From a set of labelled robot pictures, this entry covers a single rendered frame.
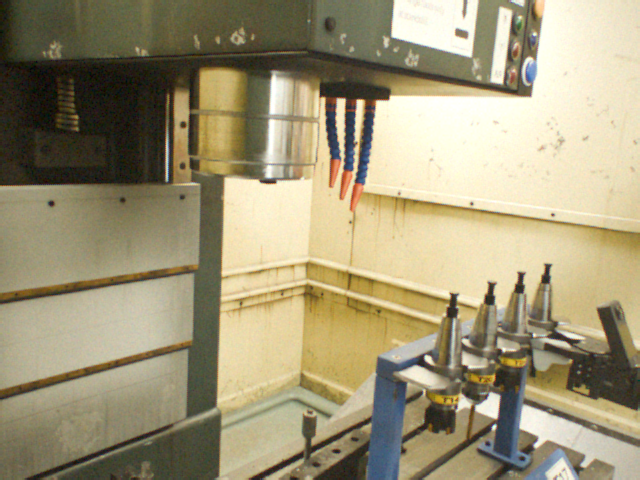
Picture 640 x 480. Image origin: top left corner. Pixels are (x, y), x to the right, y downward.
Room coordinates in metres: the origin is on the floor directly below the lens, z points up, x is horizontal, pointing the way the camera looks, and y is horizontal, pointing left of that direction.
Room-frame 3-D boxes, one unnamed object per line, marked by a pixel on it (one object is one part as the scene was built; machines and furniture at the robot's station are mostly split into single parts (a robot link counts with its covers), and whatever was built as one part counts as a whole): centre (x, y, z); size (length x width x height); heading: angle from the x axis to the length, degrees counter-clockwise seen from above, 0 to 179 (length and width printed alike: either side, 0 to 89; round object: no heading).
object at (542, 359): (1.03, -0.41, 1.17); 0.09 x 0.03 x 0.06; 64
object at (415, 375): (0.78, -0.16, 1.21); 0.07 x 0.05 x 0.01; 48
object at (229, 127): (0.76, 0.09, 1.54); 0.16 x 0.16 x 0.12
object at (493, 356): (0.91, -0.27, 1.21); 0.06 x 0.06 x 0.03
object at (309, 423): (1.03, -0.01, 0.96); 0.03 x 0.03 x 0.13
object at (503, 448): (1.15, -0.41, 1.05); 0.10 x 0.05 x 0.30; 48
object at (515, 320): (0.99, -0.34, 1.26); 0.04 x 0.04 x 0.07
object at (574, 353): (1.00, -0.45, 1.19); 0.09 x 0.05 x 0.02; 64
